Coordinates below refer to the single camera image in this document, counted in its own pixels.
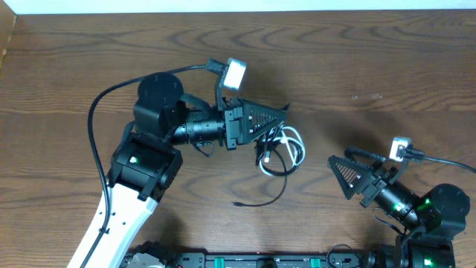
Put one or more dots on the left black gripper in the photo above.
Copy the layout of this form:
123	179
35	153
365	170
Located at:
230	129

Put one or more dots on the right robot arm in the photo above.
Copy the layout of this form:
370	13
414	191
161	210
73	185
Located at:
429	222

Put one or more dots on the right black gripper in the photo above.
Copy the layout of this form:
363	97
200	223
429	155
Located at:
372	186

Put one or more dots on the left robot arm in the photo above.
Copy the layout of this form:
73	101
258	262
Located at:
147	159

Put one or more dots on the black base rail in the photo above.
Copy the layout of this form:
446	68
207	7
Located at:
156	255

